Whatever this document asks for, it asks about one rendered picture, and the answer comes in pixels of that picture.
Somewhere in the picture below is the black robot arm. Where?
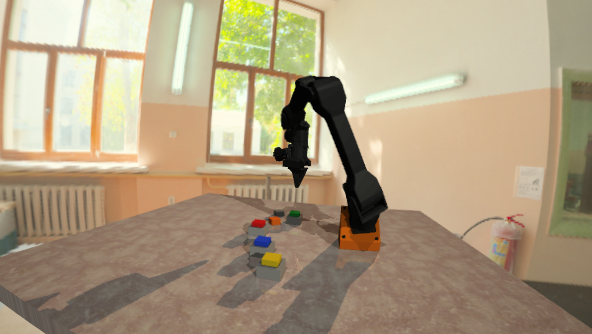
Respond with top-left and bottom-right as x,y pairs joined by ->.
273,75 -> 388,234

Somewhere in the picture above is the yellow button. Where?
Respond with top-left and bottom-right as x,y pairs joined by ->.
256,252 -> 286,282

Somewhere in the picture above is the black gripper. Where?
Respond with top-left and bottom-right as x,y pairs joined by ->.
283,141 -> 311,188

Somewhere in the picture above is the red button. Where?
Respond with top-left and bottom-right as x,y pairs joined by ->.
248,220 -> 269,237

